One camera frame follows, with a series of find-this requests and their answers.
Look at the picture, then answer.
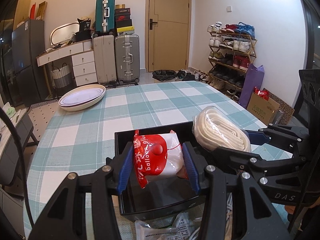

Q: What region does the brown cardboard box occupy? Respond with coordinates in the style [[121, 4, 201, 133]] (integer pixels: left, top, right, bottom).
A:
[[247, 87, 295, 125]]

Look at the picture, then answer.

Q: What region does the black cardboard box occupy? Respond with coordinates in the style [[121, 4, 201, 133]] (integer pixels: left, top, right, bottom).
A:
[[118, 121, 207, 222]]

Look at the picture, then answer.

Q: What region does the oval white mirror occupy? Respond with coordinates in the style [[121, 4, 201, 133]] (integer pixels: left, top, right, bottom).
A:
[[50, 22, 80, 46]]

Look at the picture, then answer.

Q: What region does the beige suitcase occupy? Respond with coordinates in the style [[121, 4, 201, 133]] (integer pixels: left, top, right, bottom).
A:
[[92, 35, 117, 84]]

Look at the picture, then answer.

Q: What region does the teal suitcase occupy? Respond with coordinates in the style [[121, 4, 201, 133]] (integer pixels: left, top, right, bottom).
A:
[[95, 0, 116, 34]]

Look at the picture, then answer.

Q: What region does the striped laundry basket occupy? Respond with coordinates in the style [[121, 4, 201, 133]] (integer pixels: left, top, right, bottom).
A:
[[52, 63, 73, 96]]

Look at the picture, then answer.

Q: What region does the black basket on floor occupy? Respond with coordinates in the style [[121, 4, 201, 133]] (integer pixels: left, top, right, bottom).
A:
[[152, 70, 177, 82]]

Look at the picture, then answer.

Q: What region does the silver suitcase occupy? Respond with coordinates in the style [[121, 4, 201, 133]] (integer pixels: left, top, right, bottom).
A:
[[115, 34, 140, 85]]

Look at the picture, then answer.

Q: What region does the checked teal white tablecloth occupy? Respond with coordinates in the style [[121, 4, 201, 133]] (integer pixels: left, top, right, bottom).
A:
[[23, 80, 293, 240]]

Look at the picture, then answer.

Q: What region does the black cable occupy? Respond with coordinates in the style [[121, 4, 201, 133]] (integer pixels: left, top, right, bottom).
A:
[[0, 106, 34, 227]]

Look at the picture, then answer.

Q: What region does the white drawer desk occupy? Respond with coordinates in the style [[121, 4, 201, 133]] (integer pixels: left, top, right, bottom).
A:
[[36, 40, 98, 98]]

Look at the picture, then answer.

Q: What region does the wooden shoe rack with shoes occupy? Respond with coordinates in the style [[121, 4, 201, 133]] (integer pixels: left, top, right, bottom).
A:
[[207, 21, 257, 102]]

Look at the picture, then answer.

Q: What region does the person's hand holding gripper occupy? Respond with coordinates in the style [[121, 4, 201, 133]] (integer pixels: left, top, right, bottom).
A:
[[285, 203, 313, 215]]

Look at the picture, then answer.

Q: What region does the stack of shoe boxes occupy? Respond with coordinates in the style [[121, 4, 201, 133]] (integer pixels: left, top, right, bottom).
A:
[[115, 4, 135, 36]]

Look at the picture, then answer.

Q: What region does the purple bag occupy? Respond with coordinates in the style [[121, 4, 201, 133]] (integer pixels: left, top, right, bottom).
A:
[[238, 64, 265, 109]]

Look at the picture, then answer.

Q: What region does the cream oval tray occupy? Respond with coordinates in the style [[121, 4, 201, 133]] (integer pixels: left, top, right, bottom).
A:
[[59, 84, 106, 112]]

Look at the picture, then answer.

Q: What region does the dark refrigerator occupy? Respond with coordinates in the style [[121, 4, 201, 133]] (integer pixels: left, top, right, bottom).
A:
[[12, 20, 49, 107]]

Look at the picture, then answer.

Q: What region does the wooden door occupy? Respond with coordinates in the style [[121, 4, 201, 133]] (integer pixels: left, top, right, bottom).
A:
[[145, 0, 191, 72]]

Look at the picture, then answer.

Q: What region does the white printed medicine sachet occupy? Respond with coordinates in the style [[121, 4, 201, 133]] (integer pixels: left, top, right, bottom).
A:
[[135, 212, 202, 239]]

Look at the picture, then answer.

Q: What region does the grey side cabinet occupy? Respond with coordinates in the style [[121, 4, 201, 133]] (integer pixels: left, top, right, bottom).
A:
[[0, 102, 40, 230]]

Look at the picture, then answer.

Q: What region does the red white balloon glue packet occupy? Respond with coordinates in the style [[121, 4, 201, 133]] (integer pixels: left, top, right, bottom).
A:
[[133, 130, 188, 188]]

